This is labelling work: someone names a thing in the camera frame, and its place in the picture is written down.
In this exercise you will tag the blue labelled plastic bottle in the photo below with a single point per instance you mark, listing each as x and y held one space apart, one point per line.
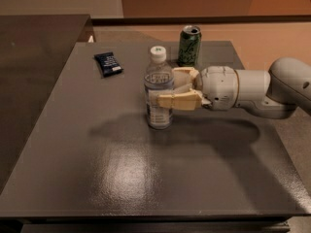
158 80

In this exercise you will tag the green soda can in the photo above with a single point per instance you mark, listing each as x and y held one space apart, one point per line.
189 45

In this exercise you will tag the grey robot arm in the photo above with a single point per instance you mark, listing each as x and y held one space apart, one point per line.
275 93

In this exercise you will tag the dark blue snack packet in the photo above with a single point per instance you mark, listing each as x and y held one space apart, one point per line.
108 64

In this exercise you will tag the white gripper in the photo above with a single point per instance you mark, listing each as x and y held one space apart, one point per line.
219 86

